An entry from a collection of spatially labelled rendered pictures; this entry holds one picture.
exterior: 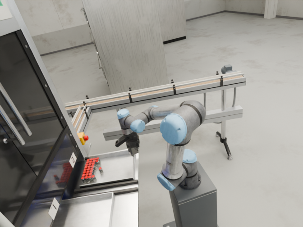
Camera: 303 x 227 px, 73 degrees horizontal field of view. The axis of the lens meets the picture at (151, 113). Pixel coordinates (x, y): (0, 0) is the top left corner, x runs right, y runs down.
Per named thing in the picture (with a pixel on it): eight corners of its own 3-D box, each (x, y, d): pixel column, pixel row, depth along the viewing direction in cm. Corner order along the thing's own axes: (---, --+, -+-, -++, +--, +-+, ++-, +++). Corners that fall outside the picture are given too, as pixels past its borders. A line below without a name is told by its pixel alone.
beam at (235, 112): (105, 141, 241) (102, 133, 234) (106, 137, 247) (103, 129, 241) (242, 117, 232) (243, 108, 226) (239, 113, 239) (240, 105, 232)
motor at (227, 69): (228, 84, 220) (228, 72, 213) (219, 74, 244) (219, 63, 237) (239, 82, 220) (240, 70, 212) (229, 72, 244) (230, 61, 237)
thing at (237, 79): (66, 118, 217) (60, 106, 209) (70, 111, 231) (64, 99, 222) (246, 86, 207) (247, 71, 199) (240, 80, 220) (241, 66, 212)
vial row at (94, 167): (89, 183, 131) (87, 178, 128) (95, 162, 146) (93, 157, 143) (93, 182, 131) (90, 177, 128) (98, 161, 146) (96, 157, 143)
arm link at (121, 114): (121, 116, 117) (113, 112, 123) (126, 131, 123) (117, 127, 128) (131, 110, 121) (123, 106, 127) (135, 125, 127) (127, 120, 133)
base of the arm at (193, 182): (195, 167, 138) (194, 156, 132) (205, 184, 125) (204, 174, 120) (173, 174, 136) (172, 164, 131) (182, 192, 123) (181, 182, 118)
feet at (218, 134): (227, 161, 238) (227, 152, 231) (213, 134, 280) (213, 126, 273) (234, 160, 237) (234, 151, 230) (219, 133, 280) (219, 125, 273)
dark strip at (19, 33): (76, 153, 140) (14, 32, 98) (78, 148, 144) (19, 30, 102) (77, 153, 140) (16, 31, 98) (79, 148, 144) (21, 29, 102)
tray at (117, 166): (80, 189, 128) (79, 186, 126) (89, 159, 150) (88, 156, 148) (134, 181, 126) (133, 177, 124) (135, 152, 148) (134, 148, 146)
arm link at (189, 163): (201, 167, 124) (200, 151, 117) (188, 182, 117) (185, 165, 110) (186, 159, 132) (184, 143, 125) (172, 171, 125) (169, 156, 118)
